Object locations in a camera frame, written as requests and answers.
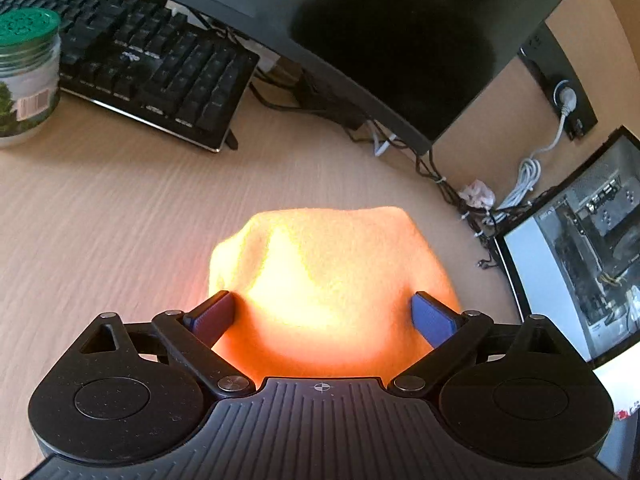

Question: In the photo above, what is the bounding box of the white plug cable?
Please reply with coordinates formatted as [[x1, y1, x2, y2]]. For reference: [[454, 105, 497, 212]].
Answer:
[[495, 87, 577, 211]]

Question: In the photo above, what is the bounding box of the green lid jar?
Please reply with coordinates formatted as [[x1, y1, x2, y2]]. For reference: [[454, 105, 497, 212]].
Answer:
[[0, 8, 62, 150]]

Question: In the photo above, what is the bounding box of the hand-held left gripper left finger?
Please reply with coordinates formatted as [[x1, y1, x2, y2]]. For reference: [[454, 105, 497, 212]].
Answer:
[[79, 290, 257, 399]]

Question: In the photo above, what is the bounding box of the white glass computer case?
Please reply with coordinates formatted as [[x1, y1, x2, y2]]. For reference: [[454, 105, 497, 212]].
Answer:
[[492, 127, 640, 366]]

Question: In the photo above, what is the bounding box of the black wall power strip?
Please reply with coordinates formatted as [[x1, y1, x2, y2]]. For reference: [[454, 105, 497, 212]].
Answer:
[[517, 22, 599, 142]]

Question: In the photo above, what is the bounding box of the orange pumpkin costume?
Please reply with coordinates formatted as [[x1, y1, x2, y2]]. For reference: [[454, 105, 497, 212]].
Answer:
[[209, 206, 462, 379]]

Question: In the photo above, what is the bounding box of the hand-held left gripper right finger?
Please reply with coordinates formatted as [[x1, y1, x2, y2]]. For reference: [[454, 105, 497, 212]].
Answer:
[[387, 291, 587, 399]]

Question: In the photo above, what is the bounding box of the black mechanical keyboard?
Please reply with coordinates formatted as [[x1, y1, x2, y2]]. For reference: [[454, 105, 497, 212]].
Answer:
[[0, 0, 261, 154]]

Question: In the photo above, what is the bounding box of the black curved monitor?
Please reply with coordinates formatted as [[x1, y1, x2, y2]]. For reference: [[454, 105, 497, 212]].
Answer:
[[55, 0, 597, 157]]

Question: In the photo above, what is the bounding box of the white box with red print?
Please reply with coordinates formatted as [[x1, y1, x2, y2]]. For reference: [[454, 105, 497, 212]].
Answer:
[[592, 360, 640, 480]]

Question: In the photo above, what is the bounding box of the crumpled tissue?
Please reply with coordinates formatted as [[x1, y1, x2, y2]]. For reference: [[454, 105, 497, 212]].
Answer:
[[459, 179, 496, 209]]

